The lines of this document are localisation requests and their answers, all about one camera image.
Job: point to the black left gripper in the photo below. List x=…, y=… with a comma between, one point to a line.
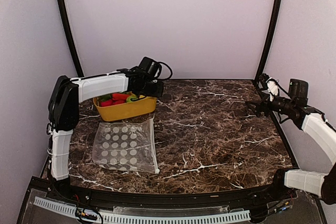
x=158, y=94

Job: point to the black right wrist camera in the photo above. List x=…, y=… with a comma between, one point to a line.
x=298, y=88

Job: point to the black front rail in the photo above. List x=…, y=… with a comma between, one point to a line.
x=245, y=198

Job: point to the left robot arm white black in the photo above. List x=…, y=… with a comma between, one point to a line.
x=68, y=93

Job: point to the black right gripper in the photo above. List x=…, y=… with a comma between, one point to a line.
x=259, y=105

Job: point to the green toy chayote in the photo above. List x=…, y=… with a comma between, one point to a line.
x=131, y=98

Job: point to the black frame post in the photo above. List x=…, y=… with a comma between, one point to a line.
x=269, y=38
x=69, y=37

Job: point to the black right frame post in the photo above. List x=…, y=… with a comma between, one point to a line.
x=269, y=38

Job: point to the small right wrist webcam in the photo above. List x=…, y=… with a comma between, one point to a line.
x=268, y=83

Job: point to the green toy guava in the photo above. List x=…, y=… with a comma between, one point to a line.
x=105, y=97

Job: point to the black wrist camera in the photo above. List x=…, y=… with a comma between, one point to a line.
x=298, y=88
x=151, y=67

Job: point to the white slotted cable duct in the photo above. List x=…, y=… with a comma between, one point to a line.
x=146, y=215

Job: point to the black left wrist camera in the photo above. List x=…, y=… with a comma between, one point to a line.
x=151, y=67

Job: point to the yellow plastic basket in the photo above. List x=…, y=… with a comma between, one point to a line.
x=122, y=110

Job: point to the red toy apple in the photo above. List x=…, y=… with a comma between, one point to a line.
x=105, y=103

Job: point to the orange toy carrot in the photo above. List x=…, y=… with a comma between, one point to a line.
x=120, y=96

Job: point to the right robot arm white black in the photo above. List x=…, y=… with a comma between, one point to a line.
x=312, y=122

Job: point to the clear dotted zip top bag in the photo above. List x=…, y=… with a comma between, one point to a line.
x=126, y=147

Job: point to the black left frame post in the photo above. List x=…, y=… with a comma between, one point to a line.
x=69, y=37

